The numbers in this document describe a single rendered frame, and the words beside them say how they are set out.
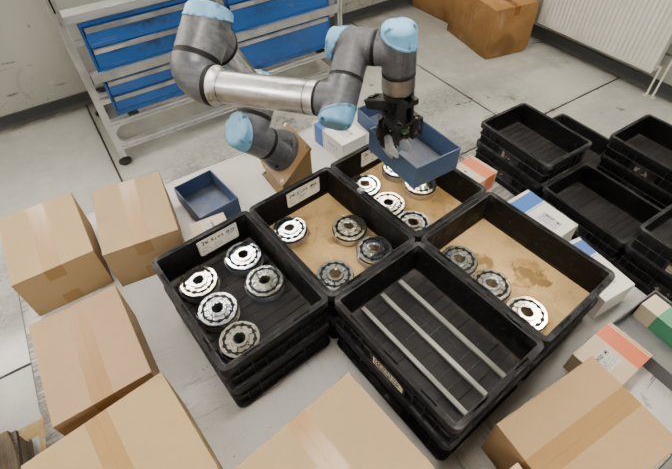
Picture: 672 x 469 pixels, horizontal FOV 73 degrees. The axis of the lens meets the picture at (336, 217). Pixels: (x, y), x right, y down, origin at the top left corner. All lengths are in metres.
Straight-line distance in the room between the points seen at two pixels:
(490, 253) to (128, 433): 1.01
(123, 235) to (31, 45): 2.46
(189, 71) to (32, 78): 2.79
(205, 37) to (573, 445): 1.19
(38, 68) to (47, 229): 2.33
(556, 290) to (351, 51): 0.83
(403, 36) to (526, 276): 0.75
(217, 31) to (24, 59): 2.73
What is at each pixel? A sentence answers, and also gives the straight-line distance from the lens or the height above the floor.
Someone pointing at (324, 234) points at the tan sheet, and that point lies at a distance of 1.38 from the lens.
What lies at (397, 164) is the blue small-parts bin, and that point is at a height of 1.10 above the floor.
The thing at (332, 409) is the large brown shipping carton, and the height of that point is 0.90.
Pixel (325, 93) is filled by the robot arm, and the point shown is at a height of 1.36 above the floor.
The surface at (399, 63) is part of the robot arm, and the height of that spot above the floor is 1.40.
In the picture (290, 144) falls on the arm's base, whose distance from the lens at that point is 1.61.
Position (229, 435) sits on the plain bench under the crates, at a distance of 1.26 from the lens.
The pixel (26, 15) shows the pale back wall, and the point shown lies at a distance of 3.73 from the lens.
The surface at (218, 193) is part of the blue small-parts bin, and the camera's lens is 1.75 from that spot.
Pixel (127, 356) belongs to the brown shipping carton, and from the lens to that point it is 1.25.
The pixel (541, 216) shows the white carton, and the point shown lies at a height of 0.79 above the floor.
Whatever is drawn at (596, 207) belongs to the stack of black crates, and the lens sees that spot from 2.35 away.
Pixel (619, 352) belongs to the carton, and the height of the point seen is 0.77.
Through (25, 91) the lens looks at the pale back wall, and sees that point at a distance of 3.91.
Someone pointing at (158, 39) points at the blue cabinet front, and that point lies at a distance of 2.96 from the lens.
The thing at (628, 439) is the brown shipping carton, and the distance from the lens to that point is 1.20.
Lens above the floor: 1.87
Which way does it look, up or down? 47 degrees down
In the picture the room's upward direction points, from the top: 2 degrees counter-clockwise
